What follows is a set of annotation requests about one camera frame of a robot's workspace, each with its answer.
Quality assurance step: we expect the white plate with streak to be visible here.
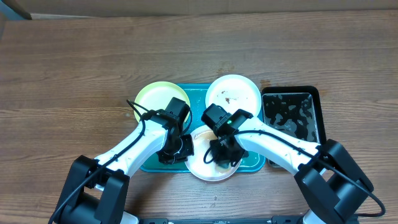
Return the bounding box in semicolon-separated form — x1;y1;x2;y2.
185;125;241;182

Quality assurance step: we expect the yellow-green plate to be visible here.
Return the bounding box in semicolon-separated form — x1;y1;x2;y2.
134;82;190;110

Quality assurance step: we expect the teal yellow sponge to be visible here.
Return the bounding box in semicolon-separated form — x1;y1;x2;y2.
217;162;231;170

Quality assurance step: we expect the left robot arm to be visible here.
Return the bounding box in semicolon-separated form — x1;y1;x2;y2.
49;105;193;223

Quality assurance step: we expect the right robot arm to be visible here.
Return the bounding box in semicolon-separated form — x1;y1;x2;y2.
201;105;374;223

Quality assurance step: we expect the teal plastic tray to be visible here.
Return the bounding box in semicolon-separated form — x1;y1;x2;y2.
135;82;266;173

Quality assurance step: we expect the white plate with sauce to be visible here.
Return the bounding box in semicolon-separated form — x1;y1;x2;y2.
205;75;262;116

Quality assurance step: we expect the black water tub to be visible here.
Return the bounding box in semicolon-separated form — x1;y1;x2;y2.
261;85;328;169

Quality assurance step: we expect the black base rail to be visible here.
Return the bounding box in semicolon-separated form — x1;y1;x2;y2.
139;215;303;224

